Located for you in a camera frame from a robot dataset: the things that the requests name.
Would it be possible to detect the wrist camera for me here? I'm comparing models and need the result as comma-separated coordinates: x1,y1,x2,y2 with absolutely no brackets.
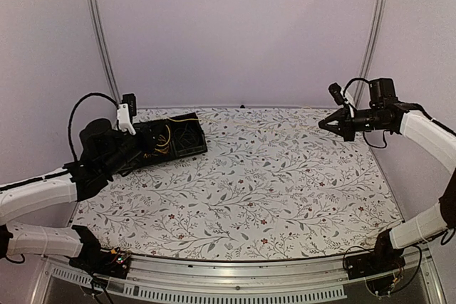
116,93,137,135
328,83,356,117

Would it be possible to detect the floral tablecloth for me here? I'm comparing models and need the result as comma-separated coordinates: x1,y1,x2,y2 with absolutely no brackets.
73,108,402,261

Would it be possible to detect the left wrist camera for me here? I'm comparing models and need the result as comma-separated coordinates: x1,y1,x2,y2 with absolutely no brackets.
116,93,137,135

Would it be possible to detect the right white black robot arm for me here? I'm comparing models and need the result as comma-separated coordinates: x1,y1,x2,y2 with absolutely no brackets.
318,78,455,273

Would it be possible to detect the black three-compartment bin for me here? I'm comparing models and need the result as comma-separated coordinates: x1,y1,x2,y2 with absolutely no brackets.
130,112,208,169

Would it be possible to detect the right aluminium corner post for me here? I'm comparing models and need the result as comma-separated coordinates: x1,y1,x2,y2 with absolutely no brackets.
356,0,392,83

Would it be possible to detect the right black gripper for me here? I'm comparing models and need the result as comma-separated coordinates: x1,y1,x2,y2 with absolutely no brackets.
319,104,388,142

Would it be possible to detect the aluminium front rail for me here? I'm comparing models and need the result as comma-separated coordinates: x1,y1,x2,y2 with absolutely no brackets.
31,247,447,303

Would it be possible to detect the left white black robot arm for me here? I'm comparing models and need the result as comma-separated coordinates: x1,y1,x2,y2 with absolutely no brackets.
1,93,157,271

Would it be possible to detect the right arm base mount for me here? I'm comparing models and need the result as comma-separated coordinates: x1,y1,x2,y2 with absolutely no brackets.
342,243,405,280

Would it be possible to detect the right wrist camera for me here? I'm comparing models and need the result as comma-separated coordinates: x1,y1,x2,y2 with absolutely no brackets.
328,83,356,117

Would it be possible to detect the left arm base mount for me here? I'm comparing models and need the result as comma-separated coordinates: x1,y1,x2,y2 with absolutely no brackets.
68,225,131,279

